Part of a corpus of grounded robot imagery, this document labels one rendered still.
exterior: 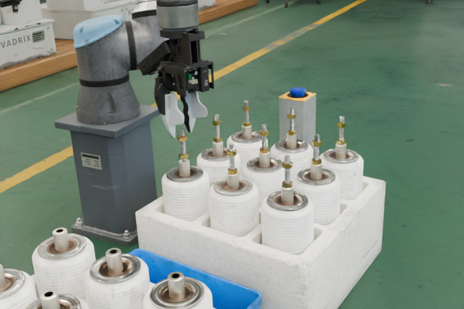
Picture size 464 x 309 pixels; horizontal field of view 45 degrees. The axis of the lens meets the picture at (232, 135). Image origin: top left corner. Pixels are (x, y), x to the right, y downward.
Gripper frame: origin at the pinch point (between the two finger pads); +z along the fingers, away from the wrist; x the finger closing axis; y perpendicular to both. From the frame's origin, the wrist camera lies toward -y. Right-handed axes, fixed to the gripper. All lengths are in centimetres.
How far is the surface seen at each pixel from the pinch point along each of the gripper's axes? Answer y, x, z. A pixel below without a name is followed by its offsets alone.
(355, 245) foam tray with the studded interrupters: 27.8, 21.5, 24.6
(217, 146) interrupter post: -1.2, 10.7, 7.6
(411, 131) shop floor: -12, 111, 35
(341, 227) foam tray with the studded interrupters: 28.6, 15.3, 17.5
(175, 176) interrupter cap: 0.3, -2.2, 9.7
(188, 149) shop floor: -59, 46, 35
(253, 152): -0.5, 20.8, 11.8
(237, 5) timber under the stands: -272, 271, 31
